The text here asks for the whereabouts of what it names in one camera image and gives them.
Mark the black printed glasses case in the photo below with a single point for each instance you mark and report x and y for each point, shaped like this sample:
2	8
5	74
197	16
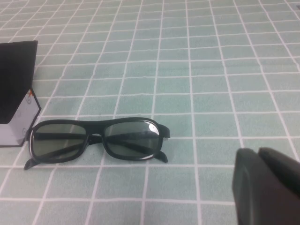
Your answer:
14	82

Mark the green checked tablecloth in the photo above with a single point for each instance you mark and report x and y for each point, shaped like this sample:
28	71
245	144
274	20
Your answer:
187	70

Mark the black framed sunglasses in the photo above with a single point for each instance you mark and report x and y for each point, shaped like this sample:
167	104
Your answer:
96	127

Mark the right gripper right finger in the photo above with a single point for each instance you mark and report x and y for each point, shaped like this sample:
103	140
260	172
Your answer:
281	168

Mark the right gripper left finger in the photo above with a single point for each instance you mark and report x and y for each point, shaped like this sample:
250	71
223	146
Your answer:
255	192

